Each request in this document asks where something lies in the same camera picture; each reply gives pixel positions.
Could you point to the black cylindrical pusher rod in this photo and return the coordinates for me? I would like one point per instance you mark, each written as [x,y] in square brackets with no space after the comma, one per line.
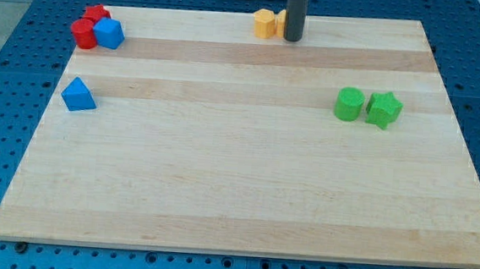
[296,11]

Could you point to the green star block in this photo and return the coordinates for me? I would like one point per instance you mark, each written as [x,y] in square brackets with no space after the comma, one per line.
[383,109]

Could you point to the wooden board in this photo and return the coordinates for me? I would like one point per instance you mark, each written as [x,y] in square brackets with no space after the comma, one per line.
[208,139]

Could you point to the red star block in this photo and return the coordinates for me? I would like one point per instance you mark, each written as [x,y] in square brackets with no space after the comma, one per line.
[96,13]

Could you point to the yellow block behind rod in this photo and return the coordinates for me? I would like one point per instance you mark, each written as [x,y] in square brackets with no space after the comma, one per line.
[280,20]

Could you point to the yellow hexagon block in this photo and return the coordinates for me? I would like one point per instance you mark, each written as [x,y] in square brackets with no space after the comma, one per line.
[264,23]

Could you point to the green cylinder block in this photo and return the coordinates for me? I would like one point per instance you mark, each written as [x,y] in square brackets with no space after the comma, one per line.
[348,104]

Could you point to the blue cube block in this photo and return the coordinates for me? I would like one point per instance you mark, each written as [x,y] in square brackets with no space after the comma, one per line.
[108,33]

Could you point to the red cylinder block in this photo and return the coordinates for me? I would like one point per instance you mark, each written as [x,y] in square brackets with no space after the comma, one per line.
[84,36]

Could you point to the blue triangle block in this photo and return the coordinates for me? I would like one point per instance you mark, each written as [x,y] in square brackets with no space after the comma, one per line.
[77,96]

